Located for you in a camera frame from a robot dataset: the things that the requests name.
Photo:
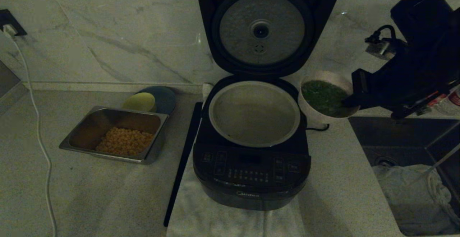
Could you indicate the white crumpled cloth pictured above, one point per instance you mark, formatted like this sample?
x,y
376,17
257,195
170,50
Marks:
x,y
409,194

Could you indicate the yellow corn kernels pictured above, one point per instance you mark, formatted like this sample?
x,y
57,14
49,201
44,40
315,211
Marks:
x,y
124,142

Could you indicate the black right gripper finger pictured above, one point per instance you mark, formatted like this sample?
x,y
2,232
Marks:
x,y
351,103

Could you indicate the black electric rice cooker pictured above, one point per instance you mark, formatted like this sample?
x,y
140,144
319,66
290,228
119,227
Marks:
x,y
208,14

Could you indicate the stainless steel sink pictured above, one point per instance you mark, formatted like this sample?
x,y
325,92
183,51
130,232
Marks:
x,y
388,136

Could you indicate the clear bottle with red band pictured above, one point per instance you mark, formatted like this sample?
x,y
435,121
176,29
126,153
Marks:
x,y
454,102

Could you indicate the chopped green vegetables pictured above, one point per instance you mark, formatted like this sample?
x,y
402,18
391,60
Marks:
x,y
323,97

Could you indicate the stainless steel tray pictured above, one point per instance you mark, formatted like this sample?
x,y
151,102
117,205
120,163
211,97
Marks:
x,y
90,125

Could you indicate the grey inner pot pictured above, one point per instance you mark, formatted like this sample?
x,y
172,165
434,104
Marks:
x,y
251,115

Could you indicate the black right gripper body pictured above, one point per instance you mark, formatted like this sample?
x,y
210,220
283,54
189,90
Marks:
x,y
395,86

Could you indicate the white plug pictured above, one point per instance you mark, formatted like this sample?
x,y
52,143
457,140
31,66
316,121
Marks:
x,y
10,31

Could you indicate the pink bowl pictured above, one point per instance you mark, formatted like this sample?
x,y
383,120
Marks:
x,y
309,111

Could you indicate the black wall socket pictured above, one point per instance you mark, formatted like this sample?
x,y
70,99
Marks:
x,y
7,16

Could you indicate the blue-grey plate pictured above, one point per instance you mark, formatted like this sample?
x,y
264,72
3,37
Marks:
x,y
165,98

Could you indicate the white towel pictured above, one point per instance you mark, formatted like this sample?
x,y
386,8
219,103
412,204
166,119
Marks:
x,y
201,215

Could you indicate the long black strip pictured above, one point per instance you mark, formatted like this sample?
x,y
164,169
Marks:
x,y
183,158

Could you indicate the metal sink drain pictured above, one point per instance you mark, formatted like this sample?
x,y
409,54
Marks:
x,y
384,161

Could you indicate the small yellow-green bowl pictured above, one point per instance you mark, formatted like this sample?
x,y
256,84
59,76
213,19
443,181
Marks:
x,y
140,102

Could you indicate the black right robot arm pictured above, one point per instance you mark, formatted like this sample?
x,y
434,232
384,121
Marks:
x,y
420,10

